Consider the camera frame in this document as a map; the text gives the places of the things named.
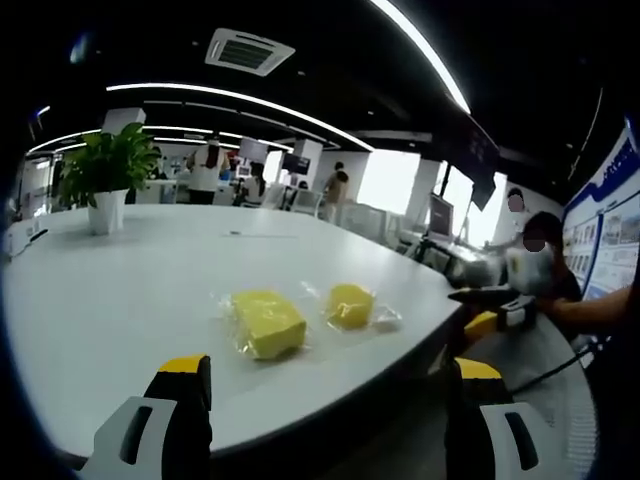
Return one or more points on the ceiling air conditioner vent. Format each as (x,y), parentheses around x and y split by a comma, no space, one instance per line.
(249,51)

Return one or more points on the grey mesh chair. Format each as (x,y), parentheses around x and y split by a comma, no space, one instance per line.
(555,415)

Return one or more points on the large rectangular yellow silicone block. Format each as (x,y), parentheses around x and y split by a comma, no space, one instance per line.
(270,322)

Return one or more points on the small rounded yellow silicone block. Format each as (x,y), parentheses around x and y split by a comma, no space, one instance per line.
(350,306)

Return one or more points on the long ceiling light strip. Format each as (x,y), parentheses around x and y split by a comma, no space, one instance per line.
(425,47)

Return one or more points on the dark computer monitor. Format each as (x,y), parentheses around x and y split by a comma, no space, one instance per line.
(441,216)

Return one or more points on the green plant in white pot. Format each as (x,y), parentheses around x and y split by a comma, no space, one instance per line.
(107,170)

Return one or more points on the curved ceiling light strip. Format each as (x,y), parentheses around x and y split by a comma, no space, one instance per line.
(240,98)

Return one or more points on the large yellow wrapped cake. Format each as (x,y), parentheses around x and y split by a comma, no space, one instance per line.
(225,320)

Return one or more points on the small yellow wrapped cake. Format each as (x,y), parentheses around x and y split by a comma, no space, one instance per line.
(387,317)

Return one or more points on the person's dark clothing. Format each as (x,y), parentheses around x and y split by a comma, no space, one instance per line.
(620,400)

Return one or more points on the white table socket box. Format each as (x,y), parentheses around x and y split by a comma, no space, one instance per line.
(22,235)

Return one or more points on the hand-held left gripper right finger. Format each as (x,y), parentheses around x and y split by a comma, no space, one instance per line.
(480,430)

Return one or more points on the dark hanging ceiling sign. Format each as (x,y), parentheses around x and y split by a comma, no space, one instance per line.
(482,150)

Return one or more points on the blue and white wall poster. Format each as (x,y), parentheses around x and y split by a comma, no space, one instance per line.
(607,225)

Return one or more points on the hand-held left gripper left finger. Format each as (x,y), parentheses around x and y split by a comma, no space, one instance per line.
(150,435)

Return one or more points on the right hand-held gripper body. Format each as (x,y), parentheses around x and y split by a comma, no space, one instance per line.
(530,270)

